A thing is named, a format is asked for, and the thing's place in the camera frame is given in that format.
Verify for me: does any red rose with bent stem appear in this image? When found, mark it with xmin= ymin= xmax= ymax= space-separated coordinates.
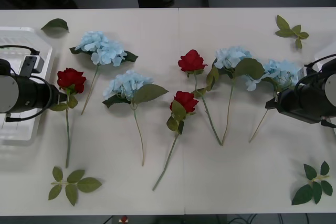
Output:
xmin=177 ymin=49 xmax=223 ymax=146

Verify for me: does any light green leaf twig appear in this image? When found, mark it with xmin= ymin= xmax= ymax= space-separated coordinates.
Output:
xmin=48 ymin=166 xmax=103 ymax=207

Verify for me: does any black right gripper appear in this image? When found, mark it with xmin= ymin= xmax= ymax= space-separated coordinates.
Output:
xmin=265 ymin=88 xmax=326 ymax=124

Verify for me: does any small olive leaf twig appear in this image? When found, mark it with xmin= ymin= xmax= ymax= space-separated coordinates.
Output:
xmin=275 ymin=15 xmax=310 ymax=49

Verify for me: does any dark green leaf twig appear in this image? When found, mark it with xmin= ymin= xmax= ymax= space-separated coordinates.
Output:
xmin=291 ymin=161 xmax=333 ymax=206

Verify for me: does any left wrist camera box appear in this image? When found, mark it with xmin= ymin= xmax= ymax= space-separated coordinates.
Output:
xmin=20 ymin=55 xmax=45 ymax=76

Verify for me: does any pale blue flower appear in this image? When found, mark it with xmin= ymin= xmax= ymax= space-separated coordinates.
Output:
xmin=245 ymin=60 xmax=302 ymax=143
xmin=69 ymin=30 xmax=139 ymax=116
xmin=213 ymin=46 xmax=266 ymax=146
xmin=101 ymin=69 xmax=170 ymax=167

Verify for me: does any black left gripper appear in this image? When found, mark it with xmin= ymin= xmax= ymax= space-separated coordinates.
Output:
xmin=33 ymin=78 xmax=69 ymax=111

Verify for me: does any red rose with long stem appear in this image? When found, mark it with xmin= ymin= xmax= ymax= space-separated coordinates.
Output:
xmin=152 ymin=90 xmax=200 ymax=191

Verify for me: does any red rose with short leaves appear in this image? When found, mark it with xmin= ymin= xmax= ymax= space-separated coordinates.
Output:
xmin=49 ymin=68 xmax=87 ymax=169

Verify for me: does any single dark green leaf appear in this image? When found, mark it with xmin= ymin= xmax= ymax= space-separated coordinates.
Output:
xmin=40 ymin=18 xmax=70 ymax=34

